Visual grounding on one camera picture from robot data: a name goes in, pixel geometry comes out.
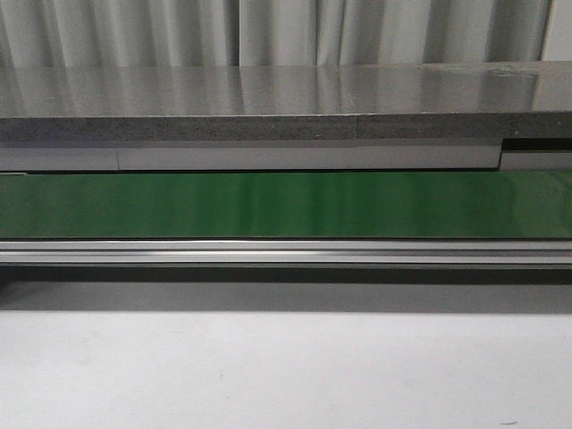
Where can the green conveyor belt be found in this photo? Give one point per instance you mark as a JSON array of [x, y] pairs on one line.
[[434, 205]]

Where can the grey stone bench slab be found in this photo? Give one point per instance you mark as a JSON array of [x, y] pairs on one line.
[[401, 117]]

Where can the white pleated curtain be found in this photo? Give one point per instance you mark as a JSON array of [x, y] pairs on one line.
[[252, 33]]

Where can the aluminium conveyor frame rail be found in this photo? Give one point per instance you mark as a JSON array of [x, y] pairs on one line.
[[286, 252]]

